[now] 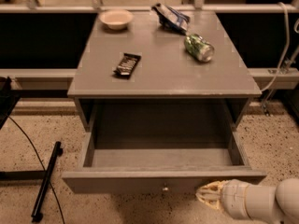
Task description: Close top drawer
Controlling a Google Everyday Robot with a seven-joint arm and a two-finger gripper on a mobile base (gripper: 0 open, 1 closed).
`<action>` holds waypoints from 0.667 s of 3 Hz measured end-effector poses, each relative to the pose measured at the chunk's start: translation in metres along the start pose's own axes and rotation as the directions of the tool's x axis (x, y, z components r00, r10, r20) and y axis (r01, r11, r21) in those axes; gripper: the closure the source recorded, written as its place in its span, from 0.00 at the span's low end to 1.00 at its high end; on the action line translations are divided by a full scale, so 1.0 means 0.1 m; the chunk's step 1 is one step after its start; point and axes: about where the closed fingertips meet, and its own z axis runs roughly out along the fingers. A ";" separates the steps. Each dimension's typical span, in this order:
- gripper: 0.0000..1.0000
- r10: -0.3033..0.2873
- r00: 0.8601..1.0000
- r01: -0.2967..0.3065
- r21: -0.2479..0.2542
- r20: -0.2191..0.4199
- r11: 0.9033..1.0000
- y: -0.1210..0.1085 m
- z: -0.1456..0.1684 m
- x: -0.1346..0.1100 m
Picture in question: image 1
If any yellow lattice gripper finger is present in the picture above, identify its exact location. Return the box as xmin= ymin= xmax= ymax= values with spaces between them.
xmin=195 ymin=180 xmax=228 ymax=211

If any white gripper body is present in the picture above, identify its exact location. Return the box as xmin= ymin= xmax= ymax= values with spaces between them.
xmin=221 ymin=179 xmax=249 ymax=219

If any grey top drawer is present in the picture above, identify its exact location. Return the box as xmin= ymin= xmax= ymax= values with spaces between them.
xmin=63 ymin=99 xmax=266 ymax=193

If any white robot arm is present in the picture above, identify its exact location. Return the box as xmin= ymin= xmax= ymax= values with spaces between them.
xmin=195 ymin=178 xmax=299 ymax=224

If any green soda can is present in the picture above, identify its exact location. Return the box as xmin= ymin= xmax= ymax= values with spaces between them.
xmin=184 ymin=34 xmax=215 ymax=63

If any dark chocolate bar wrapper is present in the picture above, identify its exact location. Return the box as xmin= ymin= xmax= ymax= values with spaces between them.
xmin=114 ymin=53 xmax=141 ymax=77

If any grey wooden cabinet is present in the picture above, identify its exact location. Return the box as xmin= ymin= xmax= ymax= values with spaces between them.
xmin=67 ymin=10 xmax=263 ymax=133

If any black metal stand leg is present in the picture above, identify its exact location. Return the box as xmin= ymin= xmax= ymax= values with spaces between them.
xmin=31 ymin=142 xmax=63 ymax=223

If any blue white chip bag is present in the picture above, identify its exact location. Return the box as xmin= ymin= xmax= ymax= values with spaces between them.
xmin=151 ymin=3 xmax=190 ymax=35

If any white bowl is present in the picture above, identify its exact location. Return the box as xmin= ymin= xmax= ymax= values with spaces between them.
xmin=99 ymin=9 xmax=134 ymax=31

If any black equipment at left edge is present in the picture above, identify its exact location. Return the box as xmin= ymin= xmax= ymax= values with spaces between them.
xmin=0 ymin=77 xmax=21 ymax=129

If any black cable on floor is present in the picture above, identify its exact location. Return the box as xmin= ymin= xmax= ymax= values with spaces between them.
xmin=7 ymin=115 xmax=66 ymax=224

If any white hose cable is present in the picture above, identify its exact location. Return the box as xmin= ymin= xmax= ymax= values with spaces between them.
xmin=261 ymin=1 xmax=292 ymax=93

